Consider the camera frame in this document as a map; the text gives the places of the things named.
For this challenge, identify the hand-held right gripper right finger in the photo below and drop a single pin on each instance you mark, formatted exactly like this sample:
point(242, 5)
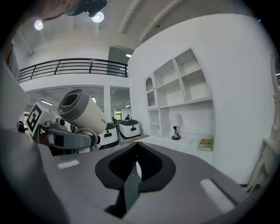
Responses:
point(186, 175)

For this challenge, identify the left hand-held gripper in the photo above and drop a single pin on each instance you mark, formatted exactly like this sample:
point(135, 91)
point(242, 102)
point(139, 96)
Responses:
point(32, 118)

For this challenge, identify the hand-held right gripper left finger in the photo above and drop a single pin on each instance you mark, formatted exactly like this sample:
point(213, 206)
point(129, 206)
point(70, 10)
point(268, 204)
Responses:
point(83, 179)

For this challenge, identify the white wall shelf unit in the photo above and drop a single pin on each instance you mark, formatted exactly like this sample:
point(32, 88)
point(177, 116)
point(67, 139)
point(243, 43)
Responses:
point(186, 122)

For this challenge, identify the white robot with black lid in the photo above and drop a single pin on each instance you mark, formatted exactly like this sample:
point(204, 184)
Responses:
point(129, 129)
point(109, 136)

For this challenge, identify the green book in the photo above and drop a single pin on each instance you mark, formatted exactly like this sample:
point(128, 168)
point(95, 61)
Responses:
point(205, 144)

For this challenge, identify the ceiling strip light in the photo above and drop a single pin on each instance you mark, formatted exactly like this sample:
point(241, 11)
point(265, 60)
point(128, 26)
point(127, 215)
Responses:
point(94, 100)

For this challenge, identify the white shade table lamp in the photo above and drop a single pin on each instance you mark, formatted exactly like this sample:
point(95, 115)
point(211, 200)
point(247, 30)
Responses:
point(175, 120)

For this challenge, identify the black balcony railing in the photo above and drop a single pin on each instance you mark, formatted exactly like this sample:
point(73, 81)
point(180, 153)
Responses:
point(74, 65)

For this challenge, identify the round ceiling lamp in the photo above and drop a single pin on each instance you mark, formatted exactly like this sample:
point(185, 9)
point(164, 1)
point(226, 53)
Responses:
point(38, 25)
point(97, 17)

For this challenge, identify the person's face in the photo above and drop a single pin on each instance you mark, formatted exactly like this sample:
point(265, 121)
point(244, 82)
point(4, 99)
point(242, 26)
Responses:
point(54, 9)

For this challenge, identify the black head-worn camera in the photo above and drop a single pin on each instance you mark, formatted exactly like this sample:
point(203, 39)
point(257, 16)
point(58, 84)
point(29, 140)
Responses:
point(94, 6)

